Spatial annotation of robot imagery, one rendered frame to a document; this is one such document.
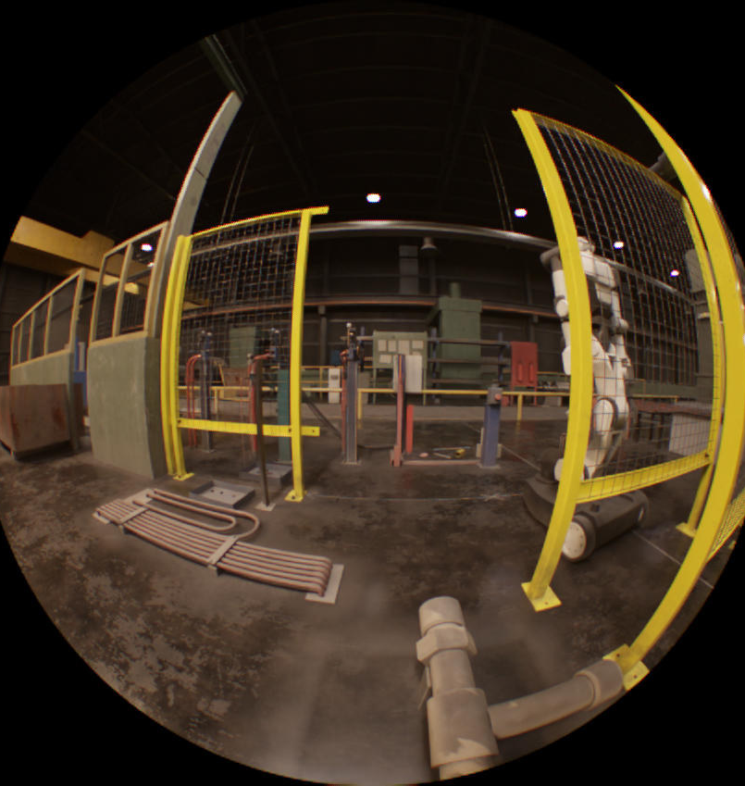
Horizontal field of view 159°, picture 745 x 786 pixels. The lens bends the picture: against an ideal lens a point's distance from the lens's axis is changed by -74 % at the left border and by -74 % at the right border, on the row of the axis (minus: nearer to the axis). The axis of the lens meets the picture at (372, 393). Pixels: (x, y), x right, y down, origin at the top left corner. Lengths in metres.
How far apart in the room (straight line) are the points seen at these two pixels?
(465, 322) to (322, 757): 10.48
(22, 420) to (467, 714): 3.46
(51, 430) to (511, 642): 3.74
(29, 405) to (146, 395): 1.72
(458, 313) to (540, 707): 10.33
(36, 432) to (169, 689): 2.90
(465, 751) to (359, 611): 0.62
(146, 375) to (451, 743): 2.21
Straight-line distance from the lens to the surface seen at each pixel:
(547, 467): 1.62
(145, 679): 0.93
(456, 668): 0.57
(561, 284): 1.33
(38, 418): 3.43
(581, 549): 1.26
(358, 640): 0.88
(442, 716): 0.53
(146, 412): 2.13
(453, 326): 10.22
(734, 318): 0.67
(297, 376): 1.53
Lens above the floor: 0.73
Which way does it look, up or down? 3 degrees down
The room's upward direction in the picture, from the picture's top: 1 degrees clockwise
